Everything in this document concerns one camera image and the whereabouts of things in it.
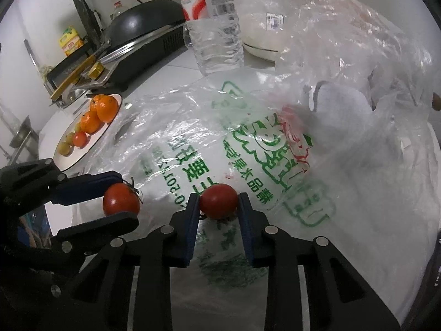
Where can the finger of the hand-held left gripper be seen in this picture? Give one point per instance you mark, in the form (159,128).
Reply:
(103,227)
(86,188)

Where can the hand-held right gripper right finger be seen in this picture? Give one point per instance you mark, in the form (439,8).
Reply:
(246,234)

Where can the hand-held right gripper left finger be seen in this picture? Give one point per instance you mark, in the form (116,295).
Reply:
(193,234)

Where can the red cherry tomato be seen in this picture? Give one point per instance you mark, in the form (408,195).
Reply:
(80,139)
(121,200)
(219,201)

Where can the white plate with dark rim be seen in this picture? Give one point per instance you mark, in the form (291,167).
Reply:
(86,151)

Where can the yellow longan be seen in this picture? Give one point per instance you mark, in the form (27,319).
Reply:
(70,138)
(64,149)

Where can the mandarin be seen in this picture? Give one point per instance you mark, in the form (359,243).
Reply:
(90,122)
(96,100)
(108,110)

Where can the green printed plastic bag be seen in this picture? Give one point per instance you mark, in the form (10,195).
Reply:
(275,151)

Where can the grey metal fixture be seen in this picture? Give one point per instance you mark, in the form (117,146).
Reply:
(22,134)

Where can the yellow detergent bottle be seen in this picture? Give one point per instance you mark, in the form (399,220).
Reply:
(70,41)

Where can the steel induction cooker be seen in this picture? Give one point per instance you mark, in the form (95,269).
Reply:
(151,51)

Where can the black umbrella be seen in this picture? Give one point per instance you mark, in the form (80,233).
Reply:
(90,10)

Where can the red label plastic bottle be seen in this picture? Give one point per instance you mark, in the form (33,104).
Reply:
(117,7)

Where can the white bowl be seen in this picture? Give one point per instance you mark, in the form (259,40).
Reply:
(258,41)

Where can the clear plastic water bottle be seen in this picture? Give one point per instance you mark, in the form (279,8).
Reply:
(213,24)

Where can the crumpled clear plastic bag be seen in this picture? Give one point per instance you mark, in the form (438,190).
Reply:
(344,34)

